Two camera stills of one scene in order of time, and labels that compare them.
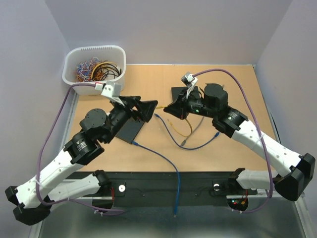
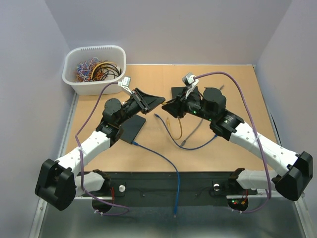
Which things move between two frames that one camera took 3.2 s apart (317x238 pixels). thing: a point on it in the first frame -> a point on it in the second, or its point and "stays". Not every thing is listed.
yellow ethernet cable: (170, 122) -> (171, 134)
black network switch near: (130, 130) stays
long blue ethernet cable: (136, 144) stays
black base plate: (205, 189) stays
